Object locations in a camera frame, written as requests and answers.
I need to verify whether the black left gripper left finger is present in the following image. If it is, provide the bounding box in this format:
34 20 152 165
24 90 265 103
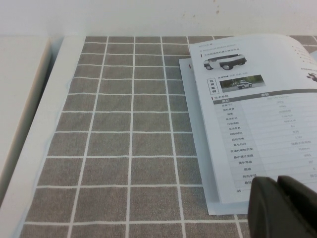
247 176 313 238

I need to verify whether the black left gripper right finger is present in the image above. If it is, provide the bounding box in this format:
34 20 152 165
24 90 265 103
276 175 317 238

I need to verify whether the white product catalogue book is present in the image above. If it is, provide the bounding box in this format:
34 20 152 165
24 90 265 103
178 33 317 216

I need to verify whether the grey white-checked tablecloth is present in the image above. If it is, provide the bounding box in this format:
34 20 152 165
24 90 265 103
19 36 317 238

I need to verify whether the white side table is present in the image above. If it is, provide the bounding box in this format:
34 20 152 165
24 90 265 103
0 34 53 203

